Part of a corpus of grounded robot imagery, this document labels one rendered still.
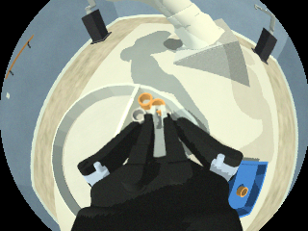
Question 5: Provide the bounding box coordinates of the blue shallow tray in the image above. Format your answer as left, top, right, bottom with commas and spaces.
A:
228, 161, 268, 218

